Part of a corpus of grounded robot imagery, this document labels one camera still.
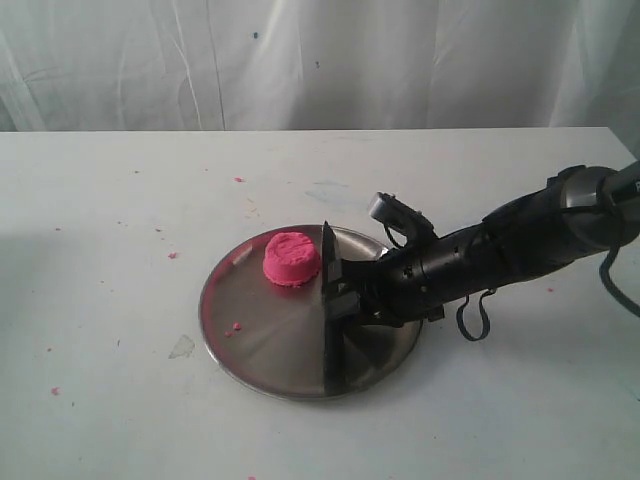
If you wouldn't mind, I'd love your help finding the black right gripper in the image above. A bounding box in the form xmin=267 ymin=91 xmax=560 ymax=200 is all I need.
xmin=325 ymin=227 xmax=493 ymax=327

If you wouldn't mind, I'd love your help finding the black serrated knife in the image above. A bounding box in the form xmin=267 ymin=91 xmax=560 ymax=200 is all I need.
xmin=321 ymin=221 xmax=346 ymax=395

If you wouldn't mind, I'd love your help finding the pink dough piece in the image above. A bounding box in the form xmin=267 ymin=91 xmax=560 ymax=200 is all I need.
xmin=263 ymin=232 xmax=322 ymax=287

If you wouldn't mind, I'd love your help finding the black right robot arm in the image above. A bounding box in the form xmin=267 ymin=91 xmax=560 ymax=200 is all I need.
xmin=321 ymin=163 xmax=639 ymax=327

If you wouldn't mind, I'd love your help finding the round steel plate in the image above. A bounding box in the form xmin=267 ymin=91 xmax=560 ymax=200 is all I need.
xmin=199 ymin=231 xmax=422 ymax=400

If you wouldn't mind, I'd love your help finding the white backdrop curtain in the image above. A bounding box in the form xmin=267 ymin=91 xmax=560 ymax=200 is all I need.
xmin=1 ymin=1 xmax=639 ymax=142

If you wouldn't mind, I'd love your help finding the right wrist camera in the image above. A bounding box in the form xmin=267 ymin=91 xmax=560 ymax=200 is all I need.
xmin=369 ymin=192 xmax=438 ymax=248

